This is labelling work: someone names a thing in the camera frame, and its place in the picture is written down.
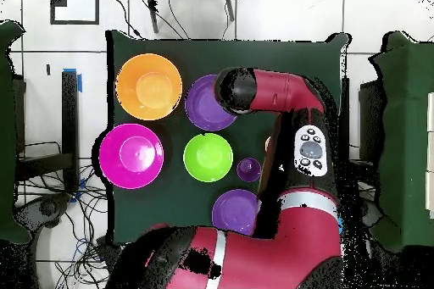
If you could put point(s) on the purple bowl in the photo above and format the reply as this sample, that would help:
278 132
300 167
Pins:
203 106
234 212

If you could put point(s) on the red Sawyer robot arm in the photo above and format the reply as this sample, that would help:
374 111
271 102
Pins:
288 251

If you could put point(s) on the green bowl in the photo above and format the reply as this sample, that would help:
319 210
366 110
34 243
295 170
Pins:
208 157

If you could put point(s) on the purple cup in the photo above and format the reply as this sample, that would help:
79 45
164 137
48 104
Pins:
249 169

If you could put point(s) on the dark green table cloth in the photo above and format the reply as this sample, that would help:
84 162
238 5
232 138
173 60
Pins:
169 207

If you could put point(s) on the pink bowl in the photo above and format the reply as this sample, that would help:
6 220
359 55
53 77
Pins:
131 156

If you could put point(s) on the orange bowl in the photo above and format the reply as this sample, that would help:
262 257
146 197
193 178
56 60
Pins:
149 86

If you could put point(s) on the blue tape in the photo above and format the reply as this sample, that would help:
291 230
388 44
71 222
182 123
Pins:
80 83

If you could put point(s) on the black power adapter box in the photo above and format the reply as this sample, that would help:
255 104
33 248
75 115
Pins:
106 248

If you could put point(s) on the green cloth covered table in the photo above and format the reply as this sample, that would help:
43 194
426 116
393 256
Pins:
6 133
407 133

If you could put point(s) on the black table frame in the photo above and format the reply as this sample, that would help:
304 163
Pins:
70 126

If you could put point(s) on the black square floor frame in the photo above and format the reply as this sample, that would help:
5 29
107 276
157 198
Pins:
96 4

